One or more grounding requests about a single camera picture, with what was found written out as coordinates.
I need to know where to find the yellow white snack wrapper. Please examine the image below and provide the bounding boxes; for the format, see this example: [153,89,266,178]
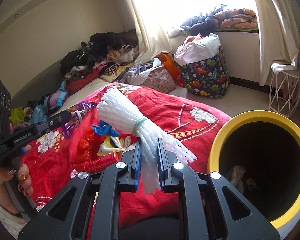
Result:
[97,136,125,156]

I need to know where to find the blue plastic bag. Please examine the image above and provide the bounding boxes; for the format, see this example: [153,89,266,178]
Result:
[92,120,120,137]

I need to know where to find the white foam net bundle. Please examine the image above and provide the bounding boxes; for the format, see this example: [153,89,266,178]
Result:
[97,87,197,194]

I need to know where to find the red plastic bag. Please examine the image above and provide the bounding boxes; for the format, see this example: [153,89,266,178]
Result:
[72,128,104,165]

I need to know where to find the yellow rimmed black trash bin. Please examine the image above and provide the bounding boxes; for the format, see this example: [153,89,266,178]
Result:
[207,110,300,229]

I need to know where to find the left hand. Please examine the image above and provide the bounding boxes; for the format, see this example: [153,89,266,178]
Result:
[0,144,35,215]

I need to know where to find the red floral bed blanket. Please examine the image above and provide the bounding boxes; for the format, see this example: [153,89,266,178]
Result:
[21,82,232,230]

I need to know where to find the pile of dark clothes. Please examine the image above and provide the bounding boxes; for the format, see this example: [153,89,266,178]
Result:
[60,29,139,76]

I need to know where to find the dinosaur print laundry basket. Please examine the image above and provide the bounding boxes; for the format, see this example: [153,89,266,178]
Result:
[173,33,230,99]

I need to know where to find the floral fabric bag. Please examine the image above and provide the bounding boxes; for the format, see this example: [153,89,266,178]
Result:
[140,65,176,94]

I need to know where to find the orange bag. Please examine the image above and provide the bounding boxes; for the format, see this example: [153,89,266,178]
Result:
[156,53,185,88]

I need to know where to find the left cream curtain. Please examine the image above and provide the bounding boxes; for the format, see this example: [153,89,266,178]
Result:
[125,0,172,63]

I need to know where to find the cream curtain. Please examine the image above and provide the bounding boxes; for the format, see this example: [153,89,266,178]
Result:
[255,0,300,86]
[125,0,172,63]

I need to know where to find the right cream curtain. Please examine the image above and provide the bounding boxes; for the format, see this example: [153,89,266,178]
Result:
[255,0,300,86]

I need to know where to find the dark blue jacket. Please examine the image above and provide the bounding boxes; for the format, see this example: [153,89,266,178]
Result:
[180,4,227,36]

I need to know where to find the orange patterned folded quilt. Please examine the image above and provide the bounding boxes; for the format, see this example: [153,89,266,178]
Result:
[213,8,258,29]

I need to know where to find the white wire side table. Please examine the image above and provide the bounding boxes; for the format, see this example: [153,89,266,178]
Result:
[269,70,300,118]

